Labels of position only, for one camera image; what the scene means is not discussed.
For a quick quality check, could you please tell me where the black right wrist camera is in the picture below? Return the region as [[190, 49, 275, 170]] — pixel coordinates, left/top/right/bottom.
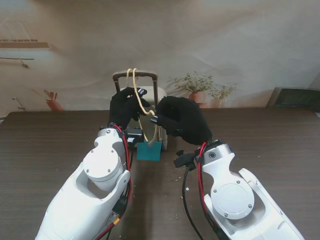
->
[[173, 149, 200, 172]]

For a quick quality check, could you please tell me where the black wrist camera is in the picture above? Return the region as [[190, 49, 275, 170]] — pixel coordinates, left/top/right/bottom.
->
[[126, 127, 145, 148], [173, 149, 200, 172]]

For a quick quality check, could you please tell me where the red left arm cable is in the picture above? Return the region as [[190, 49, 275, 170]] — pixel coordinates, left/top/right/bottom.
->
[[92, 124, 133, 240]]

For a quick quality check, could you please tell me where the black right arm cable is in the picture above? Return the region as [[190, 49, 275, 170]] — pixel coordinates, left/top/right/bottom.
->
[[182, 169, 205, 240]]

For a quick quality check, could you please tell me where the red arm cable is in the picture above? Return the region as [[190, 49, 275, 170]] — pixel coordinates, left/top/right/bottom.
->
[[197, 142, 221, 226], [92, 124, 133, 240]]

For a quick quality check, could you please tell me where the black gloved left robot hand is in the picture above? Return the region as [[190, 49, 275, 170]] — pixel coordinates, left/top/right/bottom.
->
[[108, 86, 152, 129]]

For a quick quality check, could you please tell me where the printed backdrop cloth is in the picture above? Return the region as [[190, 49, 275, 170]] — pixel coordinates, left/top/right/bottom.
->
[[0, 0, 320, 118]]

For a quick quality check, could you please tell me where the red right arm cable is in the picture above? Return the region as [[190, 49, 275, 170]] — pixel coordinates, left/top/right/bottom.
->
[[197, 142, 221, 226]]

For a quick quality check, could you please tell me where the teal luggage tag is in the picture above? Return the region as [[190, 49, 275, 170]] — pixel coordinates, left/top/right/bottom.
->
[[136, 140, 162, 162]]

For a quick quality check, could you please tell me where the cream twisted string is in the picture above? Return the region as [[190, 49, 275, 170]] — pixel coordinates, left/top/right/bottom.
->
[[126, 67, 161, 146]]

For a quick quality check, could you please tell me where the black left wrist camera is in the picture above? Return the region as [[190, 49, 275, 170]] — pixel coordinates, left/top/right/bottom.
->
[[126, 127, 145, 148]]

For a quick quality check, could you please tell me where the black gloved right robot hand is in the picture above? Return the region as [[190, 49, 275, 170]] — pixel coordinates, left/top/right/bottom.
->
[[149, 96, 213, 146]]

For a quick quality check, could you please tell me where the small beige suitcase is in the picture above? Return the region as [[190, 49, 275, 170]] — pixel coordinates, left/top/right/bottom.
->
[[112, 71, 173, 151]]

